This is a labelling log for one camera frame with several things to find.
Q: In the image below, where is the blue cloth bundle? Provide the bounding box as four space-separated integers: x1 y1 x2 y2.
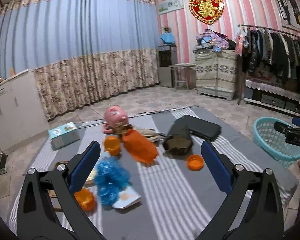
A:
160 32 175 45

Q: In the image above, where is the metal clothes rack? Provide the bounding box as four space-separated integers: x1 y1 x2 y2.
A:
237 24 300 105

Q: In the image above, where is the teal tissue box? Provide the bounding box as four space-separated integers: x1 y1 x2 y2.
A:
48 122 80 150

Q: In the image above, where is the pile of bedding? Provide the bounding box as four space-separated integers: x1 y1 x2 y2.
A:
193 29 237 53

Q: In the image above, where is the low cabinet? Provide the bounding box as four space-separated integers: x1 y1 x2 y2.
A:
244 77 300 112

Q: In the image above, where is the white lace cloth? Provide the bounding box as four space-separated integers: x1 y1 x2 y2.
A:
245 78 300 102

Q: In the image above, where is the pink piggy bank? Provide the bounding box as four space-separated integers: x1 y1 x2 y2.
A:
104 106 129 133

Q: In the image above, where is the brown crumpled wrapper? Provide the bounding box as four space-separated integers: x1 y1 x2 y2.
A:
115 122 132 136

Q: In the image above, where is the framed wall poster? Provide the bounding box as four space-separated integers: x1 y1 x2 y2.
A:
271 0 300 34

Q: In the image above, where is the cloth-covered cabinet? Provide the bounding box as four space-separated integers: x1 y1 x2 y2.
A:
194 49 238 100

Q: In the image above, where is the red gold heart decoration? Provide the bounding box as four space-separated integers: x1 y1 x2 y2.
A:
189 0 225 25

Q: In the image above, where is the row of hanging clothes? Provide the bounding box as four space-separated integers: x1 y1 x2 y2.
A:
240 27 300 85

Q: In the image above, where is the white cabinet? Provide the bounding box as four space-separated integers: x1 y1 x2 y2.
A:
0 69 49 153

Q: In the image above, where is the grey striped mat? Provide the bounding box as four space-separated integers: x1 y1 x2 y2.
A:
9 106 299 240

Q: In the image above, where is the khaki cloth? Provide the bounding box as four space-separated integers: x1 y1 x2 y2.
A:
135 129 163 142

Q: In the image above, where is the cream plastic lid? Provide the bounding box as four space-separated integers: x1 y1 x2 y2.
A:
86 169 98 186

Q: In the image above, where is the small folding stool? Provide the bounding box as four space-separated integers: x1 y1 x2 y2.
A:
168 64 196 90

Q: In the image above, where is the blue and floral curtain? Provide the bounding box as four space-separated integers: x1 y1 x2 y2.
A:
0 0 160 120

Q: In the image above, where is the black zip case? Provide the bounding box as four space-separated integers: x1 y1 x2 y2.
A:
184 115 222 140

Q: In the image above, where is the grey water dispenser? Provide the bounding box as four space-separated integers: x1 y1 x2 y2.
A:
157 44 177 88

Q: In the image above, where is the pink hanging bag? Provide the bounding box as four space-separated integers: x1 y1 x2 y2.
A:
236 34 244 57

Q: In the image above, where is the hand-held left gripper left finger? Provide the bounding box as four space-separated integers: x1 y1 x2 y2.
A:
16 141 108 240

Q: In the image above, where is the dark brown bag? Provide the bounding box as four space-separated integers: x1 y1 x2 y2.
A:
162 119 193 155

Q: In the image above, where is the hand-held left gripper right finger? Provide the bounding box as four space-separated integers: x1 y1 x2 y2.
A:
201 140 284 240

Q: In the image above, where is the orange snack packet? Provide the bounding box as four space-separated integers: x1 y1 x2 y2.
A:
122 129 159 165

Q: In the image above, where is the blue mesh sponge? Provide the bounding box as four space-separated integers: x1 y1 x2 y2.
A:
94 158 130 207

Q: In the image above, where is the light blue plastic basket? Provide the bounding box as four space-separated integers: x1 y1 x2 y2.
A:
253 117 300 168

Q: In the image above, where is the light blue card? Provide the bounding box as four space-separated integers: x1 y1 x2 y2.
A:
111 186 142 209

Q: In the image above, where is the wall picture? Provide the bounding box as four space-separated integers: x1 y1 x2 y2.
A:
157 0 184 15

